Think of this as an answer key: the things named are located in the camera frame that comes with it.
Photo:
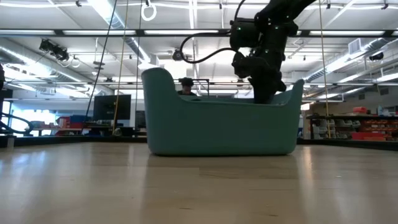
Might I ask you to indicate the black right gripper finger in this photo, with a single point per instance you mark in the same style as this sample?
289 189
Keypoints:
267 93

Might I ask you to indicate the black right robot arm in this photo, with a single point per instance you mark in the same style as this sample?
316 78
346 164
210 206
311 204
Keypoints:
280 15

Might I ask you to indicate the black computer monitor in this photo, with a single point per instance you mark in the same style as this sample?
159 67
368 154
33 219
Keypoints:
112 107

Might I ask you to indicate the blue storage box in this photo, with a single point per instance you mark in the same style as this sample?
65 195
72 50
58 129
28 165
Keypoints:
82 119

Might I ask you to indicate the person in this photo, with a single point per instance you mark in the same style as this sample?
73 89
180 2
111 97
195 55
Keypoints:
186 87

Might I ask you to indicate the storage shelf with bins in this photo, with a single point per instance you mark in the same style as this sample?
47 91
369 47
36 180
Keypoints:
357 117

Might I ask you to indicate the black aluminium table frame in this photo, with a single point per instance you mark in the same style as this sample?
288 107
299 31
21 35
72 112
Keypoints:
62 140

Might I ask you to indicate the black ceiling camera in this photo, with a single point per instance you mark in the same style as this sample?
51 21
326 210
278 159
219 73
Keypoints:
376 56
177 56
54 51

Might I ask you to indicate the black overhead light bar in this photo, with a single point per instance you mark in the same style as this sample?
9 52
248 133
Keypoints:
140 32

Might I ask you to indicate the teal plastic bin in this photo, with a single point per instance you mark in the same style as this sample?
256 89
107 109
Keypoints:
217 130

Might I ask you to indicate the red storage box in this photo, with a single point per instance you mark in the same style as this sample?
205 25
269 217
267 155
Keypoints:
63 122

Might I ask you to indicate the small dark screen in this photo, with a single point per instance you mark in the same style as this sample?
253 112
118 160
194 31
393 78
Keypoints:
140 119

